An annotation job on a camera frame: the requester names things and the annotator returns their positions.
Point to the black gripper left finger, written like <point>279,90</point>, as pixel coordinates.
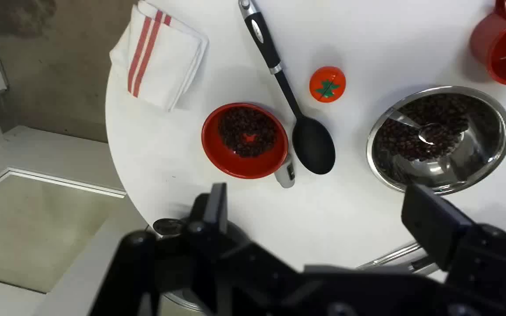
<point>214,208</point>

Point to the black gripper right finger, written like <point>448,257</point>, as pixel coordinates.
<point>433,225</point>

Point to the black spoon with silver band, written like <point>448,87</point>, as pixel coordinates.
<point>314,146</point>

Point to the red bowl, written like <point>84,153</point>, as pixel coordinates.
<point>210,146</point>

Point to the stainless steel bowl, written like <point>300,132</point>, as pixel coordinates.
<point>486,146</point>

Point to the white tea towel red stripes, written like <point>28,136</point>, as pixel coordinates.
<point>158,58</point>

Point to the metal tongs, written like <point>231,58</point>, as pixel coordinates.
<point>390,255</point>

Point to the small silver device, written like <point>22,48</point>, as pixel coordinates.
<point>284,176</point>

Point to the roasted coffee beans pile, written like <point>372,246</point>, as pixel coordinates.
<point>231,125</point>
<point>439,116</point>

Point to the orange tomato-shaped timer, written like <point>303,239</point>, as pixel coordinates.
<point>325,79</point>

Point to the red mug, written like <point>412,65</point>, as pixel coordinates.
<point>486,41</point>

